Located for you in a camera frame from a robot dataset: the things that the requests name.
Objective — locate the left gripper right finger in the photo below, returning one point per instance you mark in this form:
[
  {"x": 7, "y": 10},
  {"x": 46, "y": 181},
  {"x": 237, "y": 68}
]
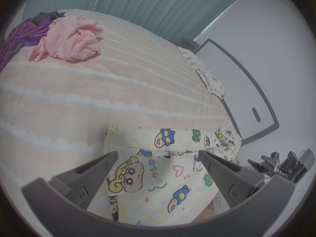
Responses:
[{"x": 228, "y": 179}]

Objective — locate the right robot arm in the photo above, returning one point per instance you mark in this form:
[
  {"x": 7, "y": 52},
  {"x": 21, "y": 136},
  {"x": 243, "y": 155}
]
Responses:
[{"x": 296, "y": 164}]

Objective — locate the white printed pillow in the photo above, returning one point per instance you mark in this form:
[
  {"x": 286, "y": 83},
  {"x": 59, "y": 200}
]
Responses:
[{"x": 205, "y": 73}]

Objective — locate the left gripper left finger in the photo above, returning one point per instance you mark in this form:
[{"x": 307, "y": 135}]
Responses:
[{"x": 91, "y": 179}]

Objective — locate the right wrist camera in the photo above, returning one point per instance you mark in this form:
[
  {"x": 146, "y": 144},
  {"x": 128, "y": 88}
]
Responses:
[{"x": 275, "y": 155}]

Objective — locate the black garment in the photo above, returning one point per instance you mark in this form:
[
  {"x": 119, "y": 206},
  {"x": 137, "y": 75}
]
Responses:
[{"x": 47, "y": 16}]

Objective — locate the pink garment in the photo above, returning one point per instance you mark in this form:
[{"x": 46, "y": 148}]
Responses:
[{"x": 71, "y": 39}]

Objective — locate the purple garment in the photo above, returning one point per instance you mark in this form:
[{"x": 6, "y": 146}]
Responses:
[{"x": 22, "y": 36}]

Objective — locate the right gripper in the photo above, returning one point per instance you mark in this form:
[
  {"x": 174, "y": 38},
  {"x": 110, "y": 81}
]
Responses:
[{"x": 267, "y": 164}]

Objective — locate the white printed pyjama top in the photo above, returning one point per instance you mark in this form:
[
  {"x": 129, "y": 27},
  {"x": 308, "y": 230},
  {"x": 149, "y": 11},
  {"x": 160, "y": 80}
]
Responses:
[{"x": 167, "y": 171}]

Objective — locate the bed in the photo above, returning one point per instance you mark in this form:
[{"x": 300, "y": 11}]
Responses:
[{"x": 123, "y": 83}]

